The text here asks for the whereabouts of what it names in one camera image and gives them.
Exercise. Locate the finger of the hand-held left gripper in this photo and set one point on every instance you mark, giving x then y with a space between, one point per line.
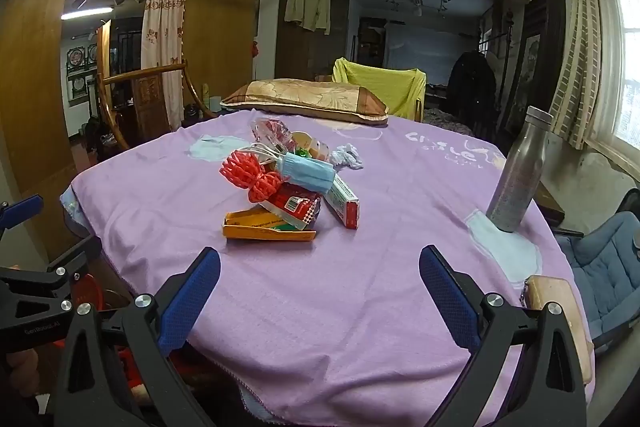
22 209
40 287

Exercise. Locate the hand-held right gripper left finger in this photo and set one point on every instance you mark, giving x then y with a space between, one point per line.
192 297

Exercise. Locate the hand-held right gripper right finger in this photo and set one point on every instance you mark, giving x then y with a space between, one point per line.
447 297

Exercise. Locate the red plastic basket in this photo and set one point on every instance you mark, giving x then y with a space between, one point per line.
91 292

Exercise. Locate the orange box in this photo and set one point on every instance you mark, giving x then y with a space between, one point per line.
250 231

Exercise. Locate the red snack packet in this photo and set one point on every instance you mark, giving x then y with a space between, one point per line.
295 207

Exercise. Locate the red white long box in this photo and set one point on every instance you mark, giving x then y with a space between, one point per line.
344 203

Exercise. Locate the blue face mask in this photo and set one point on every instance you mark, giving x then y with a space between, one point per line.
307 172

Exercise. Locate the white tissue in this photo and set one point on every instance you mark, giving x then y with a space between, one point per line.
347 155

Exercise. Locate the clear container with red wrappers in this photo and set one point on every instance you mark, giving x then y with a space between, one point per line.
270 134

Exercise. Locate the person's left hand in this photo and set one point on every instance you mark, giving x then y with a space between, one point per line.
20 367

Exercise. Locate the purple blanket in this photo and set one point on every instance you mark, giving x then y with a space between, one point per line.
350 287

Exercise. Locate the large wooden door panel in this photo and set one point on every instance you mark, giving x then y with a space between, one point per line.
35 107

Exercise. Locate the brown wooden block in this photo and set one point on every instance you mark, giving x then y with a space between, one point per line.
555 312

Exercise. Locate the grey metal water bottle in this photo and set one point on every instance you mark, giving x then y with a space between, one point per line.
517 177

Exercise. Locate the blue cushioned chair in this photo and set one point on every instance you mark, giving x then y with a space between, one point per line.
605 267

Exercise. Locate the curved wooden armchair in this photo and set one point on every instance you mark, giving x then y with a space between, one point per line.
150 102

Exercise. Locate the dark glass cabinet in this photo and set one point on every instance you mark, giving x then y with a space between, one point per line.
127 57

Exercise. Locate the black hanging coat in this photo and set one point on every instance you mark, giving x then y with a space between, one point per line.
470 92

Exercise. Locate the bright ceiling lamp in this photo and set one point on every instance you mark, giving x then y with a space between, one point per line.
86 12

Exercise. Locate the white red floral curtain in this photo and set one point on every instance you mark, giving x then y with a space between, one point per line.
160 47

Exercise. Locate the yellow chair cover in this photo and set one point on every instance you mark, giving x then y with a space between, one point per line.
387 87

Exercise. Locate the brown floral pillow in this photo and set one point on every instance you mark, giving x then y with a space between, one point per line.
305 99

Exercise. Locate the dark framed painting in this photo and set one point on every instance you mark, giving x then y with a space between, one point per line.
530 67

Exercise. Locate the narrow wooden door panel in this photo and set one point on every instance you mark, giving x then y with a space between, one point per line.
220 47

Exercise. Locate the brown wardrobe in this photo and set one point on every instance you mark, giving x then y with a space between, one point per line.
310 52

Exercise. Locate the beige striped curtain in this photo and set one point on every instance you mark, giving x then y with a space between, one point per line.
580 57

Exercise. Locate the window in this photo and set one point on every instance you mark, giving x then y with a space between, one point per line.
627 72

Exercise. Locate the wall plate display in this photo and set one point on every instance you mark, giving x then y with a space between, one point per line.
77 67

